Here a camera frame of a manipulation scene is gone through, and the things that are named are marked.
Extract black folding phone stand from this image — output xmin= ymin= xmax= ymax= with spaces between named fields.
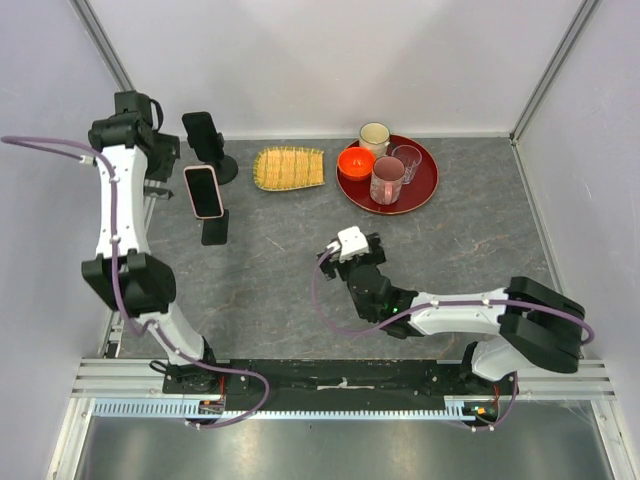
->
xmin=201 ymin=209 xmax=230 ymax=246

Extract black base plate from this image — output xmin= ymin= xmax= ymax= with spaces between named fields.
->
xmin=149 ymin=359 xmax=513 ymax=413

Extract black round-base phone stand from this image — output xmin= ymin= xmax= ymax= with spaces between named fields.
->
xmin=187 ymin=132 xmax=239 ymax=185

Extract red oval lacquer tray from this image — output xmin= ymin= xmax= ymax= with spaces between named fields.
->
xmin=335 ymin=134 xmax=439 ymax=215

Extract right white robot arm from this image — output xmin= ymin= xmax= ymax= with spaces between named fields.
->
xmin=311 ymin=227 xmax=595 ymax=394

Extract black smartphone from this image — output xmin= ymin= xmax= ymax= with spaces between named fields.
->
xmin=182 ymin=111 xmax=224 ymax=163

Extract yellow woven bamboo mat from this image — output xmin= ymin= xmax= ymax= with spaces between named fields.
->
xmin=253 ymin=146 xmax=325 ymax=192

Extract clear drinking glass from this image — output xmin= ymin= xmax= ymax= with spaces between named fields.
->
xmin=392 ymin=145 xmax=422 ymax=185

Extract pink-cased smartphone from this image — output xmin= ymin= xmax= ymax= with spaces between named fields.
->
xmin=183 ymin=164 xmax=224 ymax=220

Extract slotted cable duct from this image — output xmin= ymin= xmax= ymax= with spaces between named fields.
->
xmin=92 ymin=398 xmax=476 ymax=422

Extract orange bowl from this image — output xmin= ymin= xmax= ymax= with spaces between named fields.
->
xmin=337 ymin=147 xmax=376 ymax=181

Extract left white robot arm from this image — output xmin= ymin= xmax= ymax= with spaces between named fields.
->
xmin=81 ymin=90 xmax=220 ymax=393

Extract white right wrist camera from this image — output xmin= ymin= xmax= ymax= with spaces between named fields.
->
xmin=326 ymin=226 xmax=371 ymax=263

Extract pink patterned mug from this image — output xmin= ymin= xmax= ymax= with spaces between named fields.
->
xmin=369 ymin=156 xmax=405 ymax=205

